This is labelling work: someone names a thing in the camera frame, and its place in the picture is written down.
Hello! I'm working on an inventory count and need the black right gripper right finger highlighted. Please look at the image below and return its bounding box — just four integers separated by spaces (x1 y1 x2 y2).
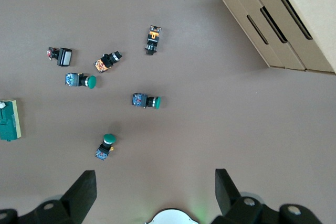
212 168 322 224

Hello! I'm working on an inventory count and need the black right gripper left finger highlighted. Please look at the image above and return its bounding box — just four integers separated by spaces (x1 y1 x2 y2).
0 169 98 224

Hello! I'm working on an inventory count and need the green load switch white handle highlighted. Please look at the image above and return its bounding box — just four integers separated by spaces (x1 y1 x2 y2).
0 100 22 142

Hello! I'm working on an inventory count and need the green mushroom push button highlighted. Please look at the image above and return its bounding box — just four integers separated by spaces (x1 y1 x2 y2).
65 72 97 90
132 92 162 110
94 133 118 161

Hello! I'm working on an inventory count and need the brown paper table cover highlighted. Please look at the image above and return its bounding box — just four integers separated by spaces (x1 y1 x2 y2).
0 0 336 224

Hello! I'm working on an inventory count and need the black button dark red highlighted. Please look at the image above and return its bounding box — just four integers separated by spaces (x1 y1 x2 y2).
47 47 73 67

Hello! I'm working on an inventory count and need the brown cardboard compartment box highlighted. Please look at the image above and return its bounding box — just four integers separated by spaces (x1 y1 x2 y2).
221 0 336 74

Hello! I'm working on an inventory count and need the black selector switch orange block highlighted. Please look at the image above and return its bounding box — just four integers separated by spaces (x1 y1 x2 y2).
93 50 123 73
144 25 162 56

